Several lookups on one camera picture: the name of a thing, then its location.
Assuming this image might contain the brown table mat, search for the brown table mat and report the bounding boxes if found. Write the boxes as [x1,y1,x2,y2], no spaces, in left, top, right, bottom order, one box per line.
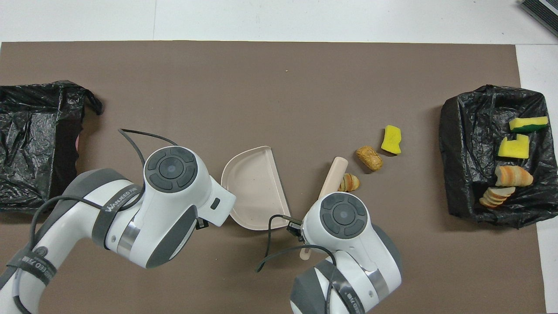
[0,41,546,314]

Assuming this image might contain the brown bread roll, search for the brown bread roll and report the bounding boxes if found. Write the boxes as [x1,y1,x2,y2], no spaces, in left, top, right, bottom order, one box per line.
[356,146,384,171]

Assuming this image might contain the beige brush black bristles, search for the beige brush black bristles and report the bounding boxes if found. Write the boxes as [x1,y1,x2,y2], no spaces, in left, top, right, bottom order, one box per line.
[300,157,349,261]

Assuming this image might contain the beige plastic dustpan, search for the beige plastic dustpan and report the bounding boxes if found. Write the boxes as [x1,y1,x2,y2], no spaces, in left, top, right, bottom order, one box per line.
[221,146,292,231]

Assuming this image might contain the wavy yellow sponge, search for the wavy yellow sponge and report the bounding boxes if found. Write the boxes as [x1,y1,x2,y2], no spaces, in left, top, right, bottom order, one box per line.
[381,125,402,155]

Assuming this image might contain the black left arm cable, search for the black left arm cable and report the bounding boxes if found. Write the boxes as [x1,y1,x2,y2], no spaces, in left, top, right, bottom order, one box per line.
[0,128,179,314]

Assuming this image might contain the large sliced bread piece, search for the large sliced bread piece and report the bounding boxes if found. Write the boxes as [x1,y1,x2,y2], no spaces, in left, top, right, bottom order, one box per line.
[495,165,534,187]

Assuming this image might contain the small sliced bread piece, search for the small sliced bread piece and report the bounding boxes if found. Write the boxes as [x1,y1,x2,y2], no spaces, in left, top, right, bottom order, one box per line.
[480,187,516,208]

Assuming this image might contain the green and yellow sponge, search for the green and yellow sponge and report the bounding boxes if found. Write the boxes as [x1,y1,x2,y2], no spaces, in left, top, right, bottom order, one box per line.
[509,116,549,133]

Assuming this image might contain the bin with black bag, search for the bin with black bag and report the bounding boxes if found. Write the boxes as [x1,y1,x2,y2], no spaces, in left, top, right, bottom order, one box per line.
[0,81,103,214]
[439,84,558,229]

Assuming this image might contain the notched yellow sponge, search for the notched yellow sponge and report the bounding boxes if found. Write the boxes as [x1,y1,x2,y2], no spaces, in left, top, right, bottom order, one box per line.
[498,134,531,159]

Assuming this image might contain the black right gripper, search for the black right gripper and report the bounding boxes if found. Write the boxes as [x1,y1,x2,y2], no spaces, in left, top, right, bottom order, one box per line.
[287,220,304,242]

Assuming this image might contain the black ribbed object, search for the black ribbed object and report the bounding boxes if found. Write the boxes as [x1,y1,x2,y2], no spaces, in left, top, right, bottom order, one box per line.
[519,0,558,38]

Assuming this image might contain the striped croissant bread piece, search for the striped croissant bread piece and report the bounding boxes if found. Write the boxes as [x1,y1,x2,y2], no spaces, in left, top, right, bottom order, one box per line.
[338,173,361,192]

